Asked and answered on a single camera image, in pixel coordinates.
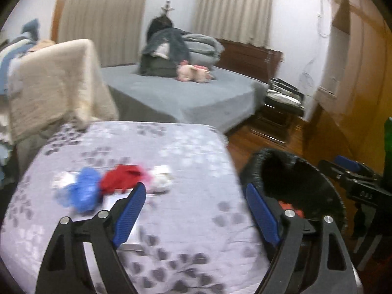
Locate pink face mask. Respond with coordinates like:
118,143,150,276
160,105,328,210
139,165,173,194

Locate blue plastic shoe cover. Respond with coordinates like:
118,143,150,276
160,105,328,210
57,167,101,212

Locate dark grey fleece blanket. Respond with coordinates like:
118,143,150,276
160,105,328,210
142,27,192,68

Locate short beige curtain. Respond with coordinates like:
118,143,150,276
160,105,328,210
193,0,274,48

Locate teal blue cloth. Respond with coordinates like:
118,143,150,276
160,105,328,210
20,18,42,42

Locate folded grey duvet stack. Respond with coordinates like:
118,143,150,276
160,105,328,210
182,33,225,68

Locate blue scalloped cloth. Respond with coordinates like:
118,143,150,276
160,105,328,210
0,43,23,98

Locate wide beige curtain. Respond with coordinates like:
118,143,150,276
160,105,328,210
57,0,150,68

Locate dark grey pillow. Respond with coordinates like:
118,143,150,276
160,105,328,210
139,53,184,77

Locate wooden window frame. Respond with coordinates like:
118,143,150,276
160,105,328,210
50,0,75,43

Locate grey floral quilt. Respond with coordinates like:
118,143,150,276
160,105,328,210
0,121,270,294

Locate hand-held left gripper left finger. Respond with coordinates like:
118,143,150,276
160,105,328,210
35,182,147,294

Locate orange knitted cloth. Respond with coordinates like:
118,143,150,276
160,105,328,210
277,200,305,218

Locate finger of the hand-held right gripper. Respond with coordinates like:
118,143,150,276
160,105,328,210
338,171,383,189
317,156,362,174

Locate black metal chair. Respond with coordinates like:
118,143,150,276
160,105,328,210
249,78,307,144

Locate black coat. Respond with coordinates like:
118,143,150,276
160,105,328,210
147,15,175,40

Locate bin with black plastic bag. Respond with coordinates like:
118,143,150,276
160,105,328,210
239,148,348,294

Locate white chair cushion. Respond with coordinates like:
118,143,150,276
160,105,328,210
266,90,302,105

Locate pink plush toy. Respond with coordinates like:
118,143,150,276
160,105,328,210
177,61,215,83

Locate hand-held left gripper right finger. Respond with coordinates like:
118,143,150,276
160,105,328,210
245,183,359,294

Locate white cloth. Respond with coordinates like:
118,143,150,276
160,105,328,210
52,171,77,190

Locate bed with grey sheet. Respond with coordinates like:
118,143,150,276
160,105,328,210
99,64,270,135

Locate wooden coat rack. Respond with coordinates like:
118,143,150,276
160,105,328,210
159,0,175,16

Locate hanging wall cables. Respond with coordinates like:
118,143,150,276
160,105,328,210
298,0,325,92

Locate wooden wardrobe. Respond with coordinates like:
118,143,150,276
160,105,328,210
302,0,392,175

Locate red cloth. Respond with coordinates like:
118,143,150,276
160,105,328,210
99,164,144,196

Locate dark wooden headboard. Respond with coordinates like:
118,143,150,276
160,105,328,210
214,38,283,83

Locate tan crumpled garment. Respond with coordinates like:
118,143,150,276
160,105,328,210
34,38,57,51

